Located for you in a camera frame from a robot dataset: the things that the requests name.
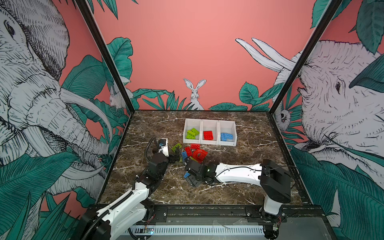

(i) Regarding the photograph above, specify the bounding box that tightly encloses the red arch piece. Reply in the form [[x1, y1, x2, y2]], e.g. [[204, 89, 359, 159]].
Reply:
[[192, 149, 208, 164]]

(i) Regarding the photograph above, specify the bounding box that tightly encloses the green brick bottom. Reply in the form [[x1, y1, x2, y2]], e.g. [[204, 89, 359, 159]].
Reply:
[[186, 131, 196, 140]]

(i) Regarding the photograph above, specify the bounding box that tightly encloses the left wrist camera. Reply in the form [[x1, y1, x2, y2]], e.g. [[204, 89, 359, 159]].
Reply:
[[158, 138, 169, 158]]

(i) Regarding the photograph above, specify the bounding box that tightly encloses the left camera black cable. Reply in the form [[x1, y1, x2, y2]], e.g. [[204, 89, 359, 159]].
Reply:
[[144, 136, 159, 161]]

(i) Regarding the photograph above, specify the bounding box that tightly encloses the black mounting rail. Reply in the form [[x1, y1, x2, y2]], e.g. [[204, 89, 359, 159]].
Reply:
[[86, 203, 328, 226]]

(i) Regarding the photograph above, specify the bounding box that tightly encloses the blue brick bottom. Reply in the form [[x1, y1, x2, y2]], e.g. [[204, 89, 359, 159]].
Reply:
[[225, 133, 234, 141]]

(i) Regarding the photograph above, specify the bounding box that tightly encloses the red brick by arch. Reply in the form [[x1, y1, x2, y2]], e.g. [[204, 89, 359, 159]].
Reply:
[[185, 147, 193, 158]]

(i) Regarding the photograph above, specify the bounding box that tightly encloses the white three-compartment bin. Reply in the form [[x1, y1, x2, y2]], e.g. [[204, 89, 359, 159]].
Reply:
[[183, 119, 238, 147]]

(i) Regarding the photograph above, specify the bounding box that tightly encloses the right black frame post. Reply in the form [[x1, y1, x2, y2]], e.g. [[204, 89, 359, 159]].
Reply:
[[269, 0, 342, 115]]

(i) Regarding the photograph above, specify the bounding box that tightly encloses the black frame post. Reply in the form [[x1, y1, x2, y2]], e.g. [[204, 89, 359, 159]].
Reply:
[[75, 0, 135, 114], [269, 0, 342, 115]]

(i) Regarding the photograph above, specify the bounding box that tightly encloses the left black frame post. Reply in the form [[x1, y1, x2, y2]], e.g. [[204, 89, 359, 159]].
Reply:
[[75, 0, 135, 114]]

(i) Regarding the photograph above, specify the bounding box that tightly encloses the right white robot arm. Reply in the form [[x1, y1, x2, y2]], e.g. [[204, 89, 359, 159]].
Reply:
[[184, 158, 291, 216]]

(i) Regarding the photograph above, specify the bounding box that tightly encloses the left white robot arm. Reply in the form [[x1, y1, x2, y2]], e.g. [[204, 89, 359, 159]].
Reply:
[[71, 153, 181, 240]]

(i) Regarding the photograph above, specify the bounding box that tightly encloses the white slotted cable duct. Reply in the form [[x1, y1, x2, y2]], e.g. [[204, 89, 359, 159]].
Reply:
[[130, 225, 265, 236]]

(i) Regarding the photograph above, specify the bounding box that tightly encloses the red brick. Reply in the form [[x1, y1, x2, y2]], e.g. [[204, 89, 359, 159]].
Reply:
[[203, 131, 214, 141], [185, 147, 193, 158], [190, 144, 201, 150]]

